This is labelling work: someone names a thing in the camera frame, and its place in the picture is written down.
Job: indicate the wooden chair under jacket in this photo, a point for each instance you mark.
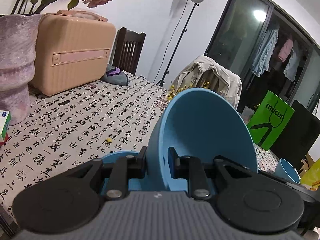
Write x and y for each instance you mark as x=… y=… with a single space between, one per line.
x=211 y=78

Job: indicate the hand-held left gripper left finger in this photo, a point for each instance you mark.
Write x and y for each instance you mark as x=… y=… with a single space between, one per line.
x=140 y=162

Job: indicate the red box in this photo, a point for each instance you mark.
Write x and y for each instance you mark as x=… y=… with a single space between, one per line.
x=3 y=142

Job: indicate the peach hard case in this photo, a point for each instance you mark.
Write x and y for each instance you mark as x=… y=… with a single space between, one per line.
x=75 y=42

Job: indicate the yellow-green gift box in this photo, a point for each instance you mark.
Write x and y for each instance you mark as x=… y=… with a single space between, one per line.
x=312 y=175

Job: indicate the hanging white garment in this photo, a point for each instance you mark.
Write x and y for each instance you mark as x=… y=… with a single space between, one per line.
x=293 y=65

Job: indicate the hanging pink garment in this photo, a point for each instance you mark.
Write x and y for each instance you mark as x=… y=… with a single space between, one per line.
x=285 y=51

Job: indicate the yellow flower branch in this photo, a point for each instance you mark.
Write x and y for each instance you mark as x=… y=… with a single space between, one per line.
x=172 y=88

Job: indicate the beige jacket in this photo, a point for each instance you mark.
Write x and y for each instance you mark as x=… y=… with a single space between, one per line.
x=220 y=75

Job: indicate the hanging light blue shirt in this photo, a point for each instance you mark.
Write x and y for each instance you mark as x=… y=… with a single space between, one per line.
x=265 y=52

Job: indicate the white green medicine box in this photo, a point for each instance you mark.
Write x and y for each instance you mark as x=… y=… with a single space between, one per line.
x=5 y=125

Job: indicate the pink textured vase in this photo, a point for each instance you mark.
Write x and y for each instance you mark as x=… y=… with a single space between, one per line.
x=15 y=67

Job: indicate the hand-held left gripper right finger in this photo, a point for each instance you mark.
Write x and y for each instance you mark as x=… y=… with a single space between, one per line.
x=171 y=160

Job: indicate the green paper bag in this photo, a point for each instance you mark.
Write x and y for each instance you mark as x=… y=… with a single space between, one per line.
x=277 y=130

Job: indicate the blue bowl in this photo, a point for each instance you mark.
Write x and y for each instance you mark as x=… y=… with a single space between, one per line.
x=287 y=172
x=207 y=130
x=112 y=155

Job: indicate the black framed glass door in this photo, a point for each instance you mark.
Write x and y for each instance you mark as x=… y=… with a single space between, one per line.
x=237 y=30

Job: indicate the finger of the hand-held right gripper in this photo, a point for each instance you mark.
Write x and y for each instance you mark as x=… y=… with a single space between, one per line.
x=297 y=186

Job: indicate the dark wooden chair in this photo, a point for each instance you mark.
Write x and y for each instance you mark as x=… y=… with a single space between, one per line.
x=132 y=36

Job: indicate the black paper bag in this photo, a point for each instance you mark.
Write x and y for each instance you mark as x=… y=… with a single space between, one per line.
x=300 y=135

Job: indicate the purple grey cloth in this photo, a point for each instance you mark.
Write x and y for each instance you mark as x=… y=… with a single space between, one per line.
x=117 y=78

